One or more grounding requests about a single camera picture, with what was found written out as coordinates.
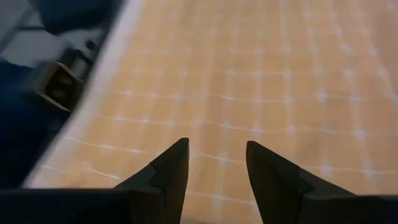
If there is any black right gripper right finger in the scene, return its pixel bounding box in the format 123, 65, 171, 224
246, 141, 398, 224

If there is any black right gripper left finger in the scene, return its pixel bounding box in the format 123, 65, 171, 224
0, 138, 190, 224

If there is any orange checked towel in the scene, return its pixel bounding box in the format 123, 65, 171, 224
23, 0, 398, 224

